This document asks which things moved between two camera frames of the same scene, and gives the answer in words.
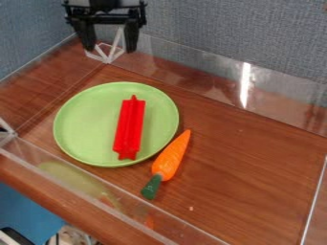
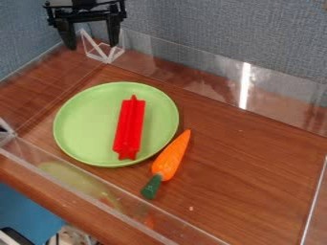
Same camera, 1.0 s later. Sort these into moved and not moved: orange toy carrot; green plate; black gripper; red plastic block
Moved: black gripper
Not moved: orange toy carrot; red plastic block; green plate
